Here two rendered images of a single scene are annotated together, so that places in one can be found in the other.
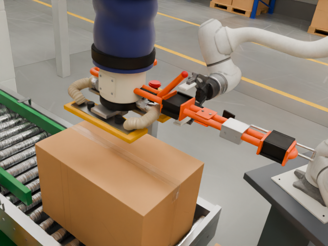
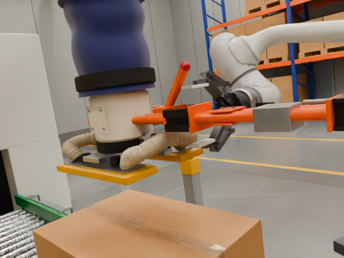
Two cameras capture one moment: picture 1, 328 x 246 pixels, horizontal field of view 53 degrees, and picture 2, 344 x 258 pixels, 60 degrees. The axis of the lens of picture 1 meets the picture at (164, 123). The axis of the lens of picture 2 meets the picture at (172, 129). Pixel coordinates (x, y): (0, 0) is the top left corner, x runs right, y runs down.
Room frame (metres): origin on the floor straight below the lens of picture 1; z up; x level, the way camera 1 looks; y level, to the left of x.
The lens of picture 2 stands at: (0.31, -0.13, 1.34)
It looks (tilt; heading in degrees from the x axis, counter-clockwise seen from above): 8 degrees down; 11
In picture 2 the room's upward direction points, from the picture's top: 8 degrees counter-clockwise
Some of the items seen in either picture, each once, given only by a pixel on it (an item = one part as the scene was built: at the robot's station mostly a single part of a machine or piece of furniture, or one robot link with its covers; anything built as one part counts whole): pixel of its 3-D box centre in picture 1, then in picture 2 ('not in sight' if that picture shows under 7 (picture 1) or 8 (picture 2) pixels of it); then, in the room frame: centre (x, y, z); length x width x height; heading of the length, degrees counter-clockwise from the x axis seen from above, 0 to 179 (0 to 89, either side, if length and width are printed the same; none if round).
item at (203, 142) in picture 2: (182, 120); (202, 143); (1.01, -0.06, 1.20); 0.07 x 0.03 x 0.01; 147
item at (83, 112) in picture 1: (104, 114); (101, 163); (1.05, 0.22, 1.16); 0.34 x 0.10 x 0.05; 57
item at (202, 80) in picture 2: (192, 78); (201, 77); (1.03, -0.08, 1.35); 0.05 x 0.01 x 0.03; 147
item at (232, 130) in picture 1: (234, 131); (278, 116); (0.88, -0.22, 1.26); 0.07 x 0.07 x 0.04; 57
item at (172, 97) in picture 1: (177, 105); (188, 117); (1.00, -0.04, 1.27); 0.10 x 0.08 x 0.06; 147
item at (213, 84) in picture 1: (204, 92); (229, 107); (1.12, -0.14, 1.27); 0.09 x 0.07 x 0.08; 147
